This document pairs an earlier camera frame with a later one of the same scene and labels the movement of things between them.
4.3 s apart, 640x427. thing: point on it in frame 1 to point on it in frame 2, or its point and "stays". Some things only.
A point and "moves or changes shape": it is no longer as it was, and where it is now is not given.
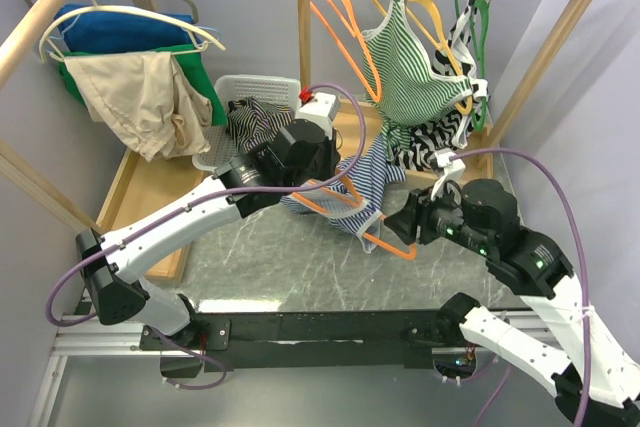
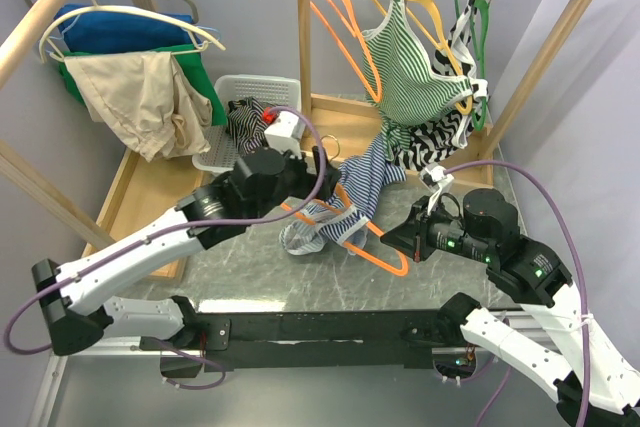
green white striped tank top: [413, 88] stays
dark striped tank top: [253, 125] stays
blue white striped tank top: [353, 203] moves or changes shape
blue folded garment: [105, 27] stays
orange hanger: [358, 200] to [348, 246]
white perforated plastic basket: [219, 147] stays
